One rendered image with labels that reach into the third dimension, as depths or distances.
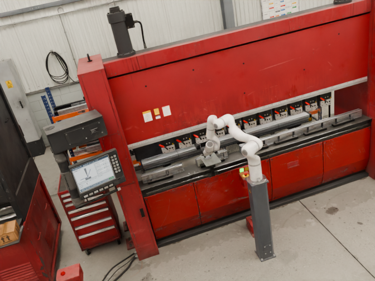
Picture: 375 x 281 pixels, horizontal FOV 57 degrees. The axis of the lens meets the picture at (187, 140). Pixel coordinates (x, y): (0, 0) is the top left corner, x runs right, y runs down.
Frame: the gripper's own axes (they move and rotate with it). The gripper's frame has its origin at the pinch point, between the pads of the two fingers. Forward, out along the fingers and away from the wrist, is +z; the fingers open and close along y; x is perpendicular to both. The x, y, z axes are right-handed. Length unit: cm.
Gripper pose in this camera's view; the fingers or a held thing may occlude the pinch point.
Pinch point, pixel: (207, 155)
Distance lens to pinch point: 399.1
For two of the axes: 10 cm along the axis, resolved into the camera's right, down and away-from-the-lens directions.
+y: -9.5, 2.8, -1.6
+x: 3.2, 8.6, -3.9
